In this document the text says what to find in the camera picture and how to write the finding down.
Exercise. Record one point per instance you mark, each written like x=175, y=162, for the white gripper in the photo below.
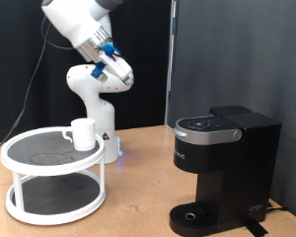
x=118, y=67

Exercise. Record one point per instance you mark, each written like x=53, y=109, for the white mug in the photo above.
x=83, y=135

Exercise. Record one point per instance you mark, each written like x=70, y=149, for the black Keurig coffee machine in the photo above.
x=233, y=164

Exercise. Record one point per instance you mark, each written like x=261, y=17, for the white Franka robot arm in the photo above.
x=100, y=115

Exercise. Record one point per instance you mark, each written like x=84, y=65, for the black curtain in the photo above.
x=144, y=49

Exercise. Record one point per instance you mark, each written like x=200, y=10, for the white two-tier turntable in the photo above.
x=52, y=169

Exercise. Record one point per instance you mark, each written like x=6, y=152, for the grey partition panel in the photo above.
x=253, y=49

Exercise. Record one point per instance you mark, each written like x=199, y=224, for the black tape strip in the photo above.
x=256, y=228

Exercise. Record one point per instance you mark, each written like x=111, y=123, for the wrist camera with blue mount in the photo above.
x=99, y=72

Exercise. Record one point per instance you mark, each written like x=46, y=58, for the grey metal post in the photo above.
x=170, y=65

